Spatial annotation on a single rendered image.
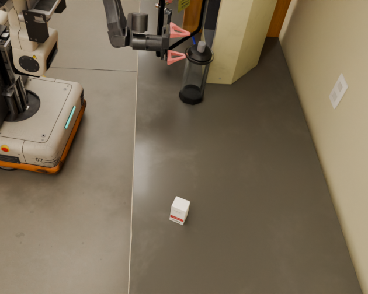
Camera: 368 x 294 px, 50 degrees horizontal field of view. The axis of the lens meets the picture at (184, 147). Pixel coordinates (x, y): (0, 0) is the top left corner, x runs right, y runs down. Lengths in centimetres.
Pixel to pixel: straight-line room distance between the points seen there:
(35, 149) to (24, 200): 33
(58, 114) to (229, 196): 143
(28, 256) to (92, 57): 169
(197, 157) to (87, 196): 114
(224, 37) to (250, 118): 34
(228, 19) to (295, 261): 88
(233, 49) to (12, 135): 139
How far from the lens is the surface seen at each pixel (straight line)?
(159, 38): 146
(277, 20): 205
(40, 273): 228
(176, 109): 160
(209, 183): 139
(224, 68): 169
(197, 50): 149
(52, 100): 260
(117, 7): 149
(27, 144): 239
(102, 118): 284
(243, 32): 159
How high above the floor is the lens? 207
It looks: 50 degrees down
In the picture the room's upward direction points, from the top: 9 degrees clockwise
